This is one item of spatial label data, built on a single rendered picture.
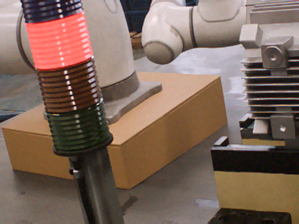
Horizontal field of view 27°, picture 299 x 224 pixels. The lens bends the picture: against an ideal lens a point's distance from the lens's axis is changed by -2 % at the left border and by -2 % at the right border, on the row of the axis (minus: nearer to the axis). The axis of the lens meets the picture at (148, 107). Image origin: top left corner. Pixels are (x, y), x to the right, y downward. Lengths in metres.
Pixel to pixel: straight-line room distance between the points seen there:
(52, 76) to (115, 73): 0.59
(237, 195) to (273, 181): 0.06
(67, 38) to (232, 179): 0.36
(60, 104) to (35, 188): 0.60
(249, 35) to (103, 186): 0.27
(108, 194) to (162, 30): 0.86
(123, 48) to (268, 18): 0.45
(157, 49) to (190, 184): 0.49
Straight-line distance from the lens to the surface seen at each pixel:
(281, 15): 0.81
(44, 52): 0.62
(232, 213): 0.84
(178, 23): 1.51
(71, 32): 0.61
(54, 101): 0.63
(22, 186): 1.24
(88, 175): 0.67
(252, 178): 0.86
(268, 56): 0.76
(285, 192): 0.85
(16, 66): 1.30
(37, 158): 1.26
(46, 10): 0.61
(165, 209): 1.02
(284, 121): 0.78
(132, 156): 1.11
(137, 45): 6.32
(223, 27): 1.49
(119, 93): 1.21
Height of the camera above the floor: 1.24
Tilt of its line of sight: 17 degrees down
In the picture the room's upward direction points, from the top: 11 degrees counter-clockwise
